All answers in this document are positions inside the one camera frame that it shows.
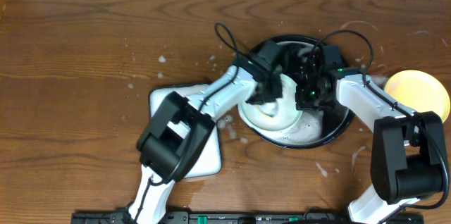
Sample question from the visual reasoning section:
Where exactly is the mint plate small red stain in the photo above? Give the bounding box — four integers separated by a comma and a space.
237, 74, 302, 132

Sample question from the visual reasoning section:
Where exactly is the yellow plate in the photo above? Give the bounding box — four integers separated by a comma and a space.
384, 70, 450, 123

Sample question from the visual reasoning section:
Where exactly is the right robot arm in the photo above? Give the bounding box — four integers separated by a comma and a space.
297, 62, 450, 223

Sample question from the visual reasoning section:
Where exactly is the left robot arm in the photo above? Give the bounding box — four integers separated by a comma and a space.
128, 65, 282, 223

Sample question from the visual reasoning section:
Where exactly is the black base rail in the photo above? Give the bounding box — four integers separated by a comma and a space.
70, 210, 426, 224

